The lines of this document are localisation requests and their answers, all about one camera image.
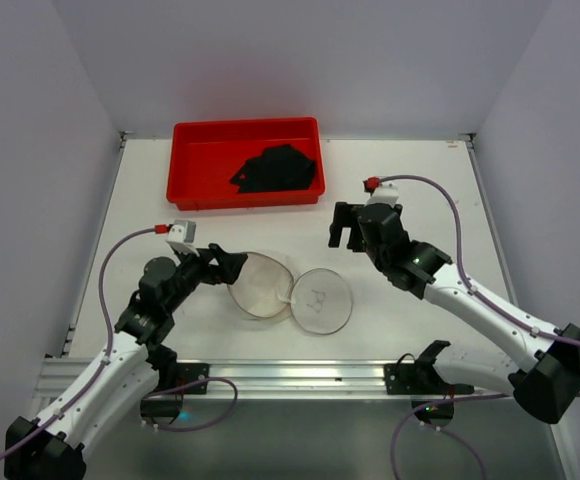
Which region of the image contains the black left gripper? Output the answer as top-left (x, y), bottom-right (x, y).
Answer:
top-left (164, 242), bottom-right (246, 314)

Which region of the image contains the white mesh laundry bag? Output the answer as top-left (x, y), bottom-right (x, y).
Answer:
top-left (228, 252), bottom-right (354, 336)

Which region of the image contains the black bra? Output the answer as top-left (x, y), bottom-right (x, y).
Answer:
top-left (230, 144), bottom-right (316, 194)

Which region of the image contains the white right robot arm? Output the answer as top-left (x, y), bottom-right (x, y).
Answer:
top-left (328, 202), bottom-right (580, 424)

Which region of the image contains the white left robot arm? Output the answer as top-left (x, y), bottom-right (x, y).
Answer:
top-left (4, 244), bottom-right (248, 479)

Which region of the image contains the red plastic bin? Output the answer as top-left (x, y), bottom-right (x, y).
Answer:
top-left (166, 117), bottom-right (326, 211)

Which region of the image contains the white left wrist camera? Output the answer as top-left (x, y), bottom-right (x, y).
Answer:
top-left (154, 220), bottom-right (198, 255)

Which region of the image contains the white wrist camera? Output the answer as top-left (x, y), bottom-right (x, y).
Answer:
top-left (154, 220), bottom-right (198, 255)
top-left (363, 177), bottom-right (399, 208)

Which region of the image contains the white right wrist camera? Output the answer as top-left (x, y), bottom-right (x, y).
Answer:
top-left (363, 177), bottom-right (399, 208)

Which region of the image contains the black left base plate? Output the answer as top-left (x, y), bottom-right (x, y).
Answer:
top-left (154, 361), bottom-right (210, 392)

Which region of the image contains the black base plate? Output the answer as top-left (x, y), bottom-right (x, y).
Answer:
top-left (154, 361), bottom-right (210, 392)
top-left (383, 363), bottom-right (475, 396)

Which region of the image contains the aluminium mounting rail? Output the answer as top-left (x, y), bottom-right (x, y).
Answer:
top-left (34, 355), bottom-right (564, 401)

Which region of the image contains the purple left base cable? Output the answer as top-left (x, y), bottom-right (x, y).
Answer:
top-left (139, 378), bottom-right (239, 433)

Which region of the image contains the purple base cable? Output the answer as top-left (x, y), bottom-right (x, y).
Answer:
top-left (139, 378), bottom-right (239, 433)
top-left (388, 389), bottom-right (580, 480)

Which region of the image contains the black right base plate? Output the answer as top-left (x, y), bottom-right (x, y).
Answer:
top-left (383, 363), bottom-right (475, 396)

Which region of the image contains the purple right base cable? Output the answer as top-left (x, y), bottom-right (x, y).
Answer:
top-left (388, 389), bottom-right (580, 480)

